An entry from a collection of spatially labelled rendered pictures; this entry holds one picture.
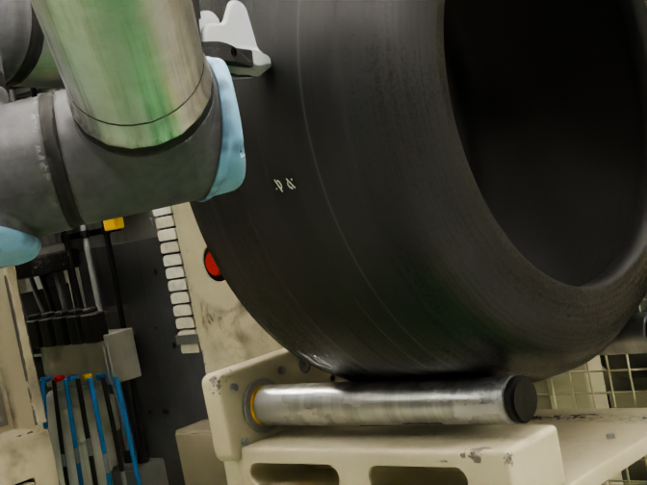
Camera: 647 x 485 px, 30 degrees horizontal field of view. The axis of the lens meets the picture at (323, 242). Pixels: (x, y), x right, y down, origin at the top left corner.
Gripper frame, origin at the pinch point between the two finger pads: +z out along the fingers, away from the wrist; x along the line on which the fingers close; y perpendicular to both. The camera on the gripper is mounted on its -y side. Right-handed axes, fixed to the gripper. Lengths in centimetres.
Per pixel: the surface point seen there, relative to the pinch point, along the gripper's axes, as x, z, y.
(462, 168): -12.4, 11.0, -10.4
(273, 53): -0.9, 1.3, 1.5
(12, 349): 57, 10, -23
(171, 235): 41.2, 23.6, -10.7
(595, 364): 21, 86, -35
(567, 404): 25, 84, -41
